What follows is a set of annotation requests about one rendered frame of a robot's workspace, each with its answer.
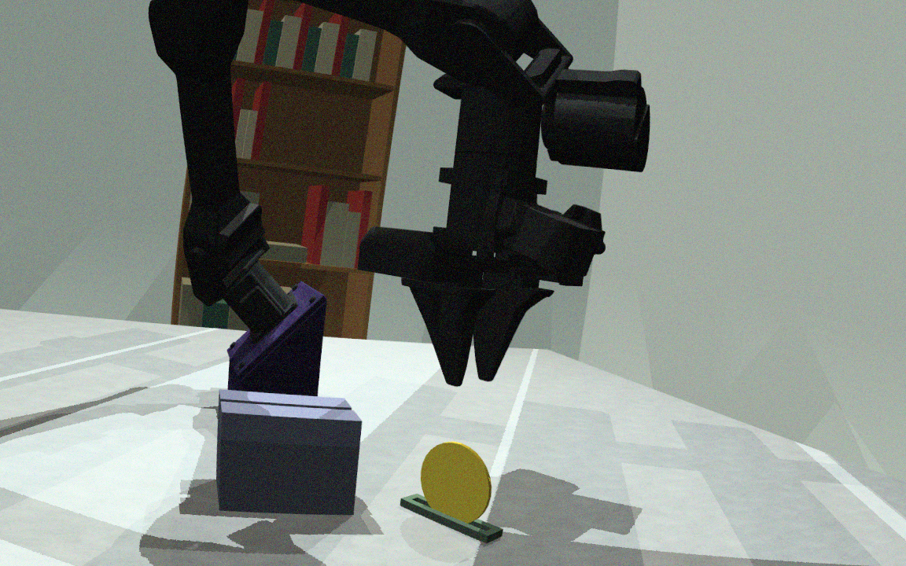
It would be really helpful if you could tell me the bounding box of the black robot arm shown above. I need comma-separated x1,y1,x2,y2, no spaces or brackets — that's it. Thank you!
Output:
149,0,650,344

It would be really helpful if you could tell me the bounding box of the gold coin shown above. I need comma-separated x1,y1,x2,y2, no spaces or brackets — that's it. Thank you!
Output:
421,441,492,524

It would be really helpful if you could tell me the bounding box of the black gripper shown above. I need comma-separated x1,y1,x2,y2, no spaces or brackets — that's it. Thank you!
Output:
357,153,584,387

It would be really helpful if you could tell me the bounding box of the dark green slotted bar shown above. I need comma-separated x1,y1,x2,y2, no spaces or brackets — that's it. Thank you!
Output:
400,494,503,543

